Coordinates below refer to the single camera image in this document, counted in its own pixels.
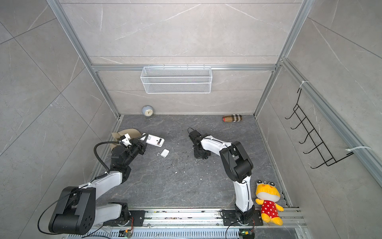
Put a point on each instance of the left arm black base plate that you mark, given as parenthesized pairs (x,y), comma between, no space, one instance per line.
(135,218)

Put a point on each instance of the yellow plush toy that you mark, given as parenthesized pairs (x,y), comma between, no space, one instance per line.
(267,197)

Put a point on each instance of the black wall hook rack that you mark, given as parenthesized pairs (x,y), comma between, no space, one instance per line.
(312,134)

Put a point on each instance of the white wire mesh basket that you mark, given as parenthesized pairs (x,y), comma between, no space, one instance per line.
(177,79)

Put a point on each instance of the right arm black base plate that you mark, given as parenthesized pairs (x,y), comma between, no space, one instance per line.
(236,218)

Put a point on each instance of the small grey desk clock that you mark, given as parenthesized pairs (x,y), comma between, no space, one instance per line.
(148,112)

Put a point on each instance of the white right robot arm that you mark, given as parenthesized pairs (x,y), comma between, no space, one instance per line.
(237,165)

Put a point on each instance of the aluminium front rail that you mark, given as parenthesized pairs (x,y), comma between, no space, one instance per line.
(197,218)

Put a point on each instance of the beige cap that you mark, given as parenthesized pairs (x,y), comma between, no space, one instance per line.
(125,134)

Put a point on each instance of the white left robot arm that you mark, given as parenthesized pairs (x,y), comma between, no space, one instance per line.
(76,211)

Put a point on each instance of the white remote control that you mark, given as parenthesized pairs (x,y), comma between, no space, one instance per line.
(155,140)

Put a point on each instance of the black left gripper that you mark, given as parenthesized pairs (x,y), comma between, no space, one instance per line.
(139,145)

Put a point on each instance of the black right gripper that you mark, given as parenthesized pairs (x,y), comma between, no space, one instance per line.
(197,156)

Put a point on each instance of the white remote battery cover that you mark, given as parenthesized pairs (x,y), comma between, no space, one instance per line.
(164,153)

